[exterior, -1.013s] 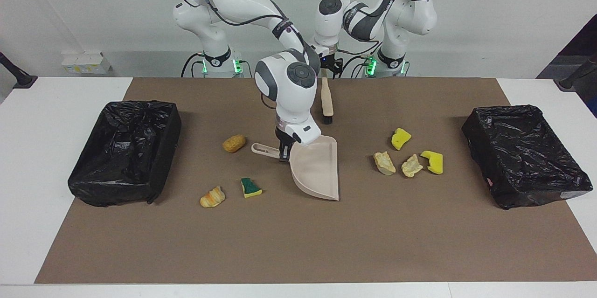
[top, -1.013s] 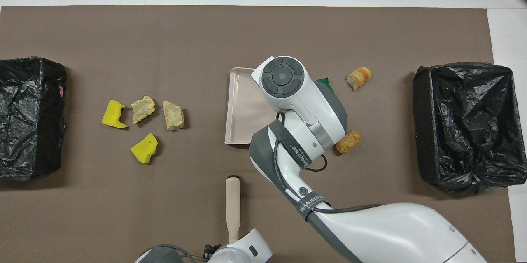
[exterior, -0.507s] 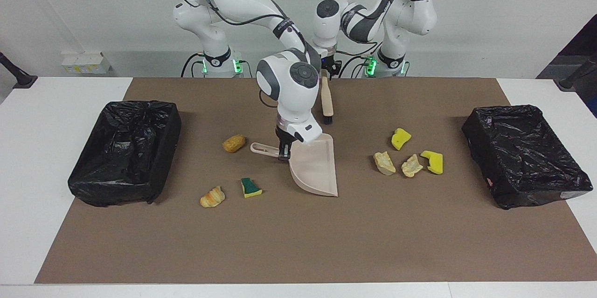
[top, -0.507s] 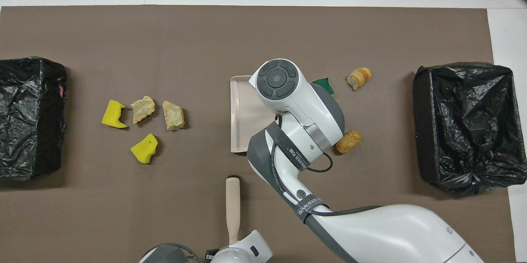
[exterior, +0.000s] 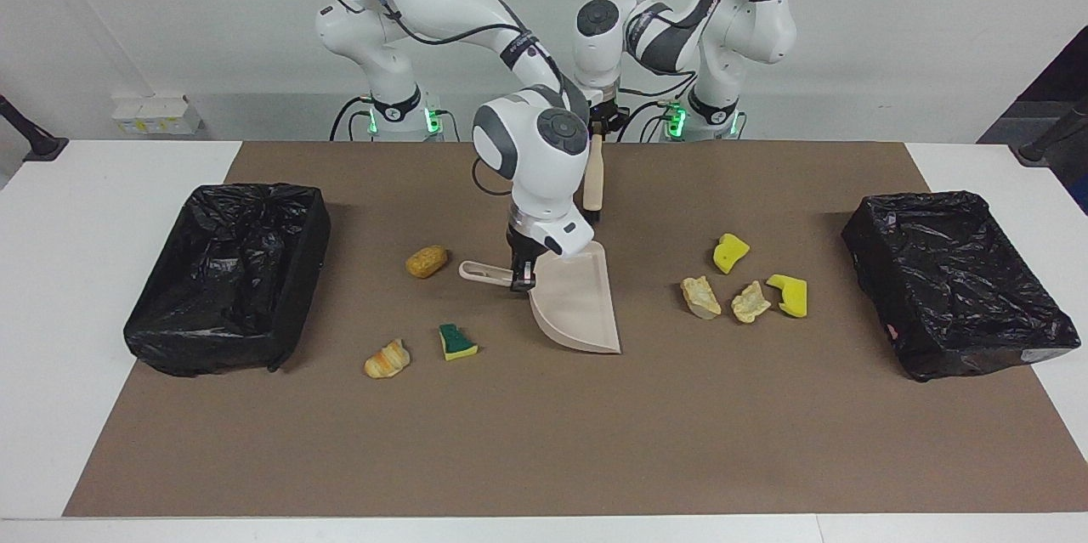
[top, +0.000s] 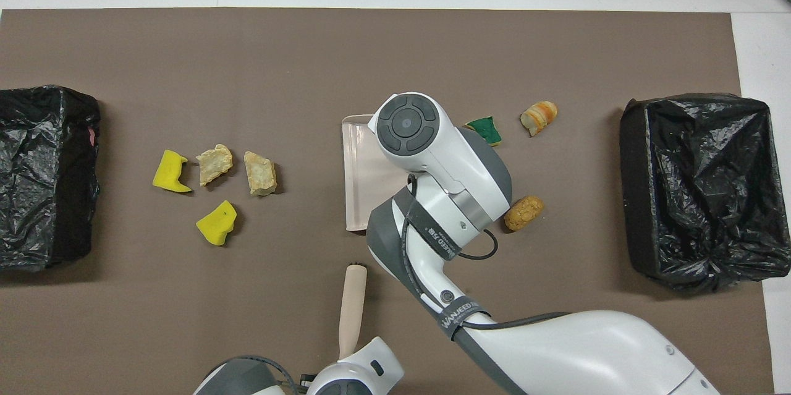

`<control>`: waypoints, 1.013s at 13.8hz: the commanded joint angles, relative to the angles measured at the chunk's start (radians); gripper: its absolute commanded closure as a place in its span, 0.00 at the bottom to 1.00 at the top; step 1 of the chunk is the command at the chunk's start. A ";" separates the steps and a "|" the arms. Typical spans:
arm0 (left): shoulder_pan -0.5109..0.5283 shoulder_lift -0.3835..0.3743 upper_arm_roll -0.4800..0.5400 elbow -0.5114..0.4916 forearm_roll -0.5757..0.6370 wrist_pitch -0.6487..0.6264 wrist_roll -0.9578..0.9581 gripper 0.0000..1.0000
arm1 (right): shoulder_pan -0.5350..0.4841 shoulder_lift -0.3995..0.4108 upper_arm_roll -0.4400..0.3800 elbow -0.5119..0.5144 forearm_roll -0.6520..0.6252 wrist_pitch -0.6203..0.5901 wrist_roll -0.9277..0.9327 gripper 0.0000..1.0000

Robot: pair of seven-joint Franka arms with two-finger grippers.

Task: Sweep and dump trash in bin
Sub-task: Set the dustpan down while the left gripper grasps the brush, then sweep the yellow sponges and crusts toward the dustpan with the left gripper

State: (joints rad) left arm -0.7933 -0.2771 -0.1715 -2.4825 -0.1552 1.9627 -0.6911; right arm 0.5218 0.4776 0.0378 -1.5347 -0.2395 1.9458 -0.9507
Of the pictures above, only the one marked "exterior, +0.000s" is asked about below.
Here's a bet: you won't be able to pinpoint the beige plastic dustpan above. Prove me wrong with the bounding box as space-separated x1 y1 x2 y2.
459 241 622 355

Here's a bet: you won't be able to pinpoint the beige hand brush black bristles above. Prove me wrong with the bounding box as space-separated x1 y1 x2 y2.
582 131 606 218

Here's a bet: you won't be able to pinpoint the small green yellow sponge wedge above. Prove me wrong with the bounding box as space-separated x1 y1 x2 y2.
439 324 479 361

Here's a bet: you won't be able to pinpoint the golden brown bread roll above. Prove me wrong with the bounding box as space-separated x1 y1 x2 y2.
405 246 449 280

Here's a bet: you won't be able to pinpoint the orange striped croissant piece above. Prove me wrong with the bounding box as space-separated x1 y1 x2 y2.
364 338 411 379

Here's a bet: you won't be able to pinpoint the pale beige foam chunk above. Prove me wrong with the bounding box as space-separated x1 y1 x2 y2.
680 275 723 321
731 280 773 325

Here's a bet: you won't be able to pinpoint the notched yellow green-backed sponge piece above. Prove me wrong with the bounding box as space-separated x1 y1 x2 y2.
766 274 809 319

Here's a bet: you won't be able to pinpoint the black bag lined bin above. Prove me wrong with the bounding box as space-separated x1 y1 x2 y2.
123 182 332 378
841 190 1082 382

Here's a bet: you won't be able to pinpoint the brown paper table mat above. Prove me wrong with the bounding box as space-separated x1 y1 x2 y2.
64 141 1088 518

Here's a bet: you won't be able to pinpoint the white power strip box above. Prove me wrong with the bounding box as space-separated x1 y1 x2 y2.
110 94 203 136

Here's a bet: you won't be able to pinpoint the black stand foot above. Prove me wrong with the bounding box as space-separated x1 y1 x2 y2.
0 94 69 163
1018 97 1088 168

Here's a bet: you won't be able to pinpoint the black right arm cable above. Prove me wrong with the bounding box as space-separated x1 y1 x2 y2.
344 0 596 195

